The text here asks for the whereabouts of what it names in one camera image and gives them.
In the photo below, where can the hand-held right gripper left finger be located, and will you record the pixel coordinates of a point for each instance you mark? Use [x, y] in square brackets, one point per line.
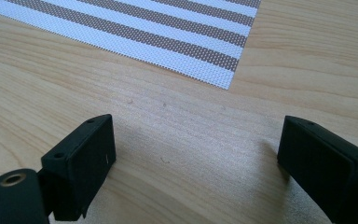
[80, 161]

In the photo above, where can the striped woven placemat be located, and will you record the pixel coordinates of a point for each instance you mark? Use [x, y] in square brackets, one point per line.
[155, 31]

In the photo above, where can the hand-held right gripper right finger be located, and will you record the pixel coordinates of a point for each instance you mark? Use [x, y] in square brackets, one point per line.
[326, 168]

